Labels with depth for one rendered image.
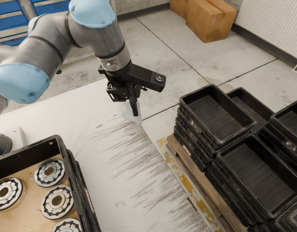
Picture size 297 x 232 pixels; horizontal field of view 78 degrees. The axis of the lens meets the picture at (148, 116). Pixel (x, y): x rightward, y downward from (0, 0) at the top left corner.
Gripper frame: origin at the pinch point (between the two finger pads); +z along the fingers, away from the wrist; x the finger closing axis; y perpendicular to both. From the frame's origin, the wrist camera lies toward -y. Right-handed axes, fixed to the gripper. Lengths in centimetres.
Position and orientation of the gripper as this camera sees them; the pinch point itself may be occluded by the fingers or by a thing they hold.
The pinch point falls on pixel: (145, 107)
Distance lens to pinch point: 61.9
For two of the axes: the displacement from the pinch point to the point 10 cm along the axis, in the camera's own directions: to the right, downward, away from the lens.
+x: -1.2, 8.4, -5.3
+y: -9.6, 0.2, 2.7
